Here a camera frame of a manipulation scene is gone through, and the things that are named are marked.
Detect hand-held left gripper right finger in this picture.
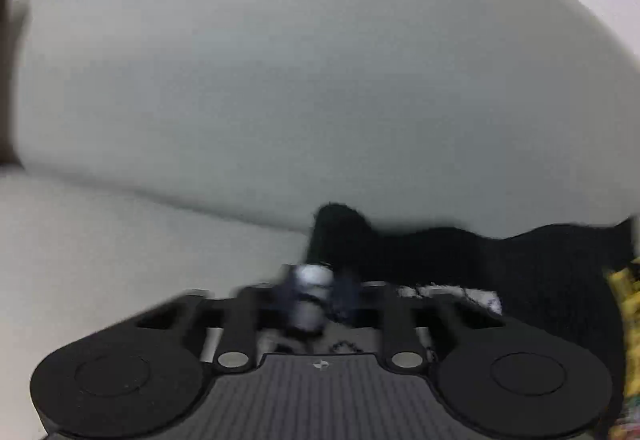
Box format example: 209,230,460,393
331,270,505,372

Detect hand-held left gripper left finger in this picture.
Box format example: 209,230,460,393
134,276,303,373

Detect black yellow white patchwork sweater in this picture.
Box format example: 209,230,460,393
260,202,640,440

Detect grey sofa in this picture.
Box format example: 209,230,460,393
0,0,638,440

